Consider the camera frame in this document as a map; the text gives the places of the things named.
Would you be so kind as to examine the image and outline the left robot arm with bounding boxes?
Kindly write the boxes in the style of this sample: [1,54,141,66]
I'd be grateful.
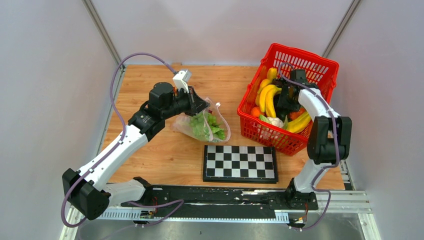
[62,82,210,220]

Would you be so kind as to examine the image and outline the green napa cabbage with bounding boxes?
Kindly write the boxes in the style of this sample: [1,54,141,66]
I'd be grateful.
[189,112,227,142]

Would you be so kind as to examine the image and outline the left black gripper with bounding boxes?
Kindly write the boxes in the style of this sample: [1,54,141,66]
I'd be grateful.
[162,85,211,120]

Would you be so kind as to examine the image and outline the black white checkerboard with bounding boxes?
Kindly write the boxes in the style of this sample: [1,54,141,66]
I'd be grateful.
[202,145,279,184]

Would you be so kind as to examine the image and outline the red plastic basket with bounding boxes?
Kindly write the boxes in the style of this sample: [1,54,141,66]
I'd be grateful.
[237,43,339,156]

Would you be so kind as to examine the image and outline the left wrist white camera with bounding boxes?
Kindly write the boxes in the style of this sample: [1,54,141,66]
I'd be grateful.
[172,69,192,93]

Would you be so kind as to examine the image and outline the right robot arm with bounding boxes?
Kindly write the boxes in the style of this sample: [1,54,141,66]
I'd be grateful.
[278,69,352,209]

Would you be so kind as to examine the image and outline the yellow banana bunch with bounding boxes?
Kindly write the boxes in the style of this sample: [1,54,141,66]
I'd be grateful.
[286,112,311,134]
[259,84,282,118]

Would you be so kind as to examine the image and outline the yellow pear squash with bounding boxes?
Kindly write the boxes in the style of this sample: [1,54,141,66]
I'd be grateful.
[255,67,278,107]

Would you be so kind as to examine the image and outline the clear zip top bag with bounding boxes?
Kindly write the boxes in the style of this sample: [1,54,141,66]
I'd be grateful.
[171,97,231,143]

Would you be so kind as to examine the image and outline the red orange fruit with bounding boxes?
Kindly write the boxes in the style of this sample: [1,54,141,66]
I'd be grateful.
[250,106,264,118]

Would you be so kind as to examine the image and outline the green grapes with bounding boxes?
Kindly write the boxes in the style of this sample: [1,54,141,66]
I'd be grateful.
[207,113,219,127]

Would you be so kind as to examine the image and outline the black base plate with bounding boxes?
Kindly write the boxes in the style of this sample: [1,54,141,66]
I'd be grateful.
[121,185,319,219]

